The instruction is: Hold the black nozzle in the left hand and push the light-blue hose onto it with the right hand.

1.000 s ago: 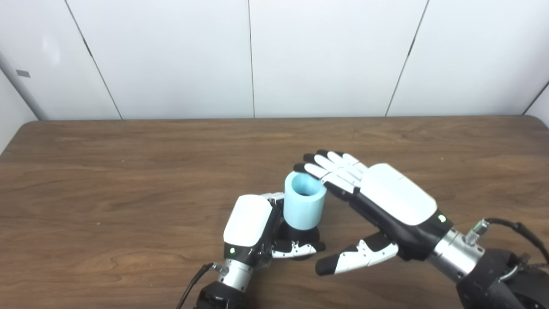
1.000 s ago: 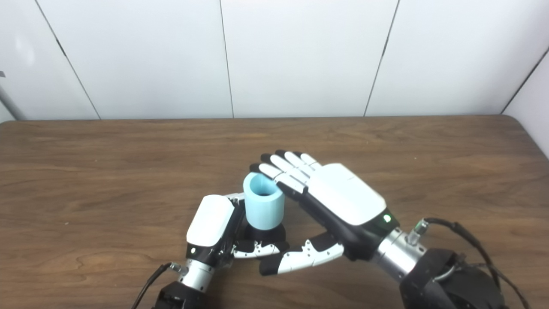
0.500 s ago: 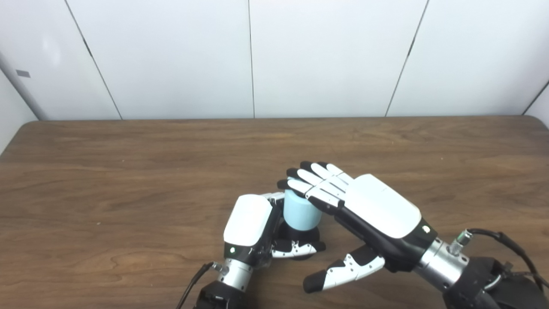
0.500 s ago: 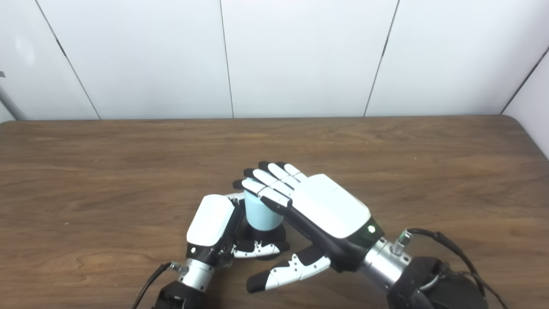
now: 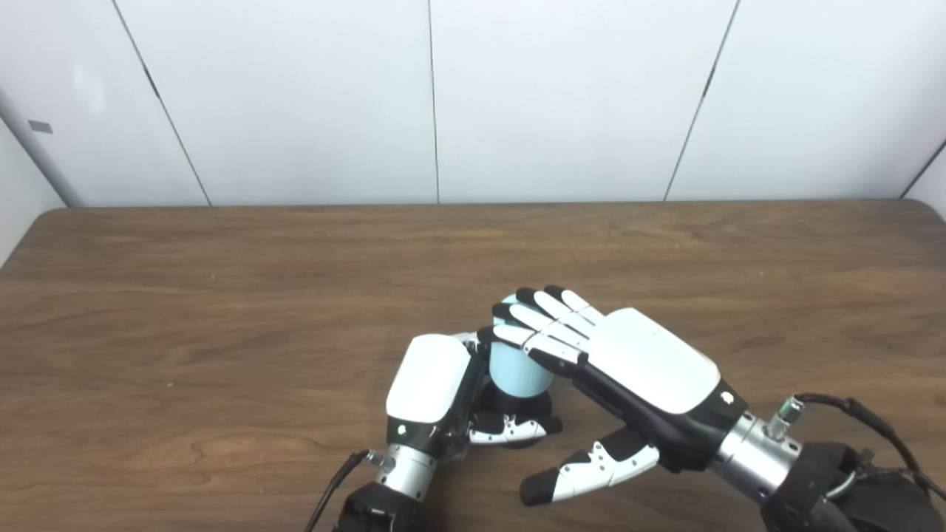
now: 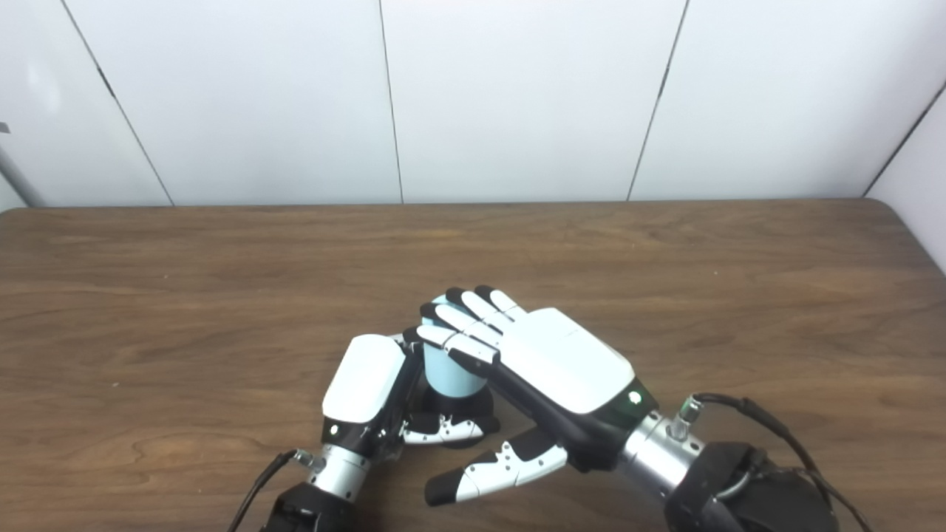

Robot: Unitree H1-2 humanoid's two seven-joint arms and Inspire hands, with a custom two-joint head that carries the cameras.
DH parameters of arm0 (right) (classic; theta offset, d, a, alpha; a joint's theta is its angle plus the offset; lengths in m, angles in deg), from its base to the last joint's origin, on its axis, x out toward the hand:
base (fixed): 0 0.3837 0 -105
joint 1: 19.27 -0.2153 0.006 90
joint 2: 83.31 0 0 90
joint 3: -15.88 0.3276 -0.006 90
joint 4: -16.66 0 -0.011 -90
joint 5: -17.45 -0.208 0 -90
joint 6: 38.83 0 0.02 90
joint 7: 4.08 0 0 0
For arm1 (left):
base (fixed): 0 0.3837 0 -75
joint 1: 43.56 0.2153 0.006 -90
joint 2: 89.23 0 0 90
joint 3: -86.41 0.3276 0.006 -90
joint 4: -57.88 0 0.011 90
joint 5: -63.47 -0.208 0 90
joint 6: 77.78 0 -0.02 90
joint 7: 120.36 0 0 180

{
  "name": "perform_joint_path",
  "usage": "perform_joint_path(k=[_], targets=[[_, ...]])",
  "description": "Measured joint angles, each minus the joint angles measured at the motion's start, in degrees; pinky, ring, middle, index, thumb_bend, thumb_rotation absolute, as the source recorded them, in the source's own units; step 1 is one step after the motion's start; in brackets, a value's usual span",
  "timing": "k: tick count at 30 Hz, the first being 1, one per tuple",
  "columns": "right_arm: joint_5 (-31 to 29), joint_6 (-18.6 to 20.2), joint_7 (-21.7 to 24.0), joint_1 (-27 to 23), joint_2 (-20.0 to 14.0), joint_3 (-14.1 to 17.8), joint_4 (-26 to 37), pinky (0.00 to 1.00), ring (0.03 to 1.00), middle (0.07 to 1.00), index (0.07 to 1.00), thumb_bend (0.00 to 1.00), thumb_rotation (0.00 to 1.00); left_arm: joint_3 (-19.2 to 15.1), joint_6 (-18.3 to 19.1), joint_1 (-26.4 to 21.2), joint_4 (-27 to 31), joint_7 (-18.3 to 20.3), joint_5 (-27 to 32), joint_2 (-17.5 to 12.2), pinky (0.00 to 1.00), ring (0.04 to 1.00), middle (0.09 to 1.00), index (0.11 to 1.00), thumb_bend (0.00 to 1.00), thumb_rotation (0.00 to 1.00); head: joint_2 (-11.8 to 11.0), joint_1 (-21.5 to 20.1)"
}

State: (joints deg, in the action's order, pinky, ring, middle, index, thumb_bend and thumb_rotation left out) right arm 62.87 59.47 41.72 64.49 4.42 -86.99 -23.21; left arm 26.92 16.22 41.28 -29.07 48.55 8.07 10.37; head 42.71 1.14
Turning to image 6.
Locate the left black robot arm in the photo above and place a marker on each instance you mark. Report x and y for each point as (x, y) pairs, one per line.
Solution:
(325, 488)

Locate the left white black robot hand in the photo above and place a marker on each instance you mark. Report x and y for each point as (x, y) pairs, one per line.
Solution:
(362, 377)

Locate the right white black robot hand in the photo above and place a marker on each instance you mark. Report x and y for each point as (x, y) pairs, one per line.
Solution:
(562, 362)

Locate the black funnel-shaped nozzle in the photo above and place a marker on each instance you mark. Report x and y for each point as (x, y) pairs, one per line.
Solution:
(454, 405)

